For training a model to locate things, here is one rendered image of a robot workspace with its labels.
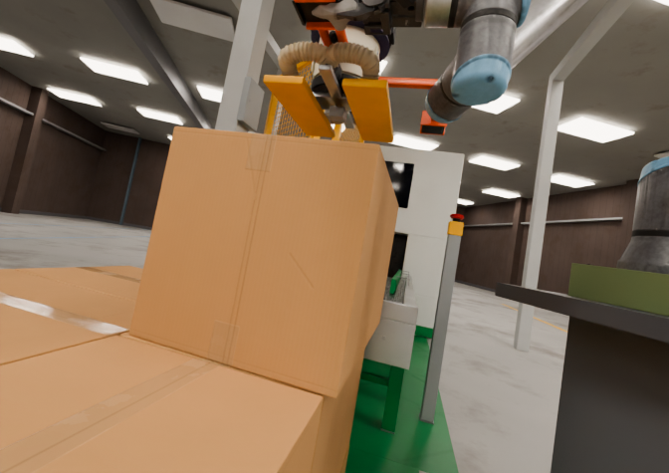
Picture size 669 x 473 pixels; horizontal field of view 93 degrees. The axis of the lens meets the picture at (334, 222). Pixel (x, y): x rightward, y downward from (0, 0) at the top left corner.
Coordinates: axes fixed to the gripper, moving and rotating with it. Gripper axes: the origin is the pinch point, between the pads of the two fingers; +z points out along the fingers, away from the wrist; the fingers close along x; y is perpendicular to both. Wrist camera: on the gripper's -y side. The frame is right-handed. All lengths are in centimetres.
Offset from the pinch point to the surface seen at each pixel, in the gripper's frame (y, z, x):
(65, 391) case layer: -22, 13, -70
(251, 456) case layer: -22, -12, -70
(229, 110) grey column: 129, 107, 29
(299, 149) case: -4.3, -3.7, -32.5
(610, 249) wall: 1038, -580, 79
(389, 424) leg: 98, -27, -121
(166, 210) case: -4, 20, -47
